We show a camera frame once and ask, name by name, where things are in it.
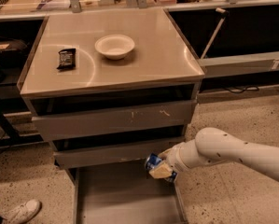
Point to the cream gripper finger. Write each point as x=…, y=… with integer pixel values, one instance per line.
x=164, y=154
x=163, y=170

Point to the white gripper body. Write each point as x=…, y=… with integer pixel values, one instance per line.
x=176, y=159

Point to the blue pepsi can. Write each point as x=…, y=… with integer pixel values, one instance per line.
x=152, y=161

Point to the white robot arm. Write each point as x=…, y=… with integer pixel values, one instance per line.
x=209, y=147

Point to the grey open bottom drawer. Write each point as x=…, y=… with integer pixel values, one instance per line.
x=124, y=193

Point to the grey drawer cabinet with counter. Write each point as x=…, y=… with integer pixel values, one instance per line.
x=160, y=69

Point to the grey middle drawer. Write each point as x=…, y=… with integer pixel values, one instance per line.
x=115, y=153

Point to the grey top drawer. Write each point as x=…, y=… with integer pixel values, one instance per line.
x=114, y=120

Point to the white paper bowl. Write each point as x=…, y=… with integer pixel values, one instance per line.
x=114, y=47

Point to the white sneaker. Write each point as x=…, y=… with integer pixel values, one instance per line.
x=22, y=213

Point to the black snack bar packet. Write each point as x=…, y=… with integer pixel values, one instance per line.
x=67, y=59

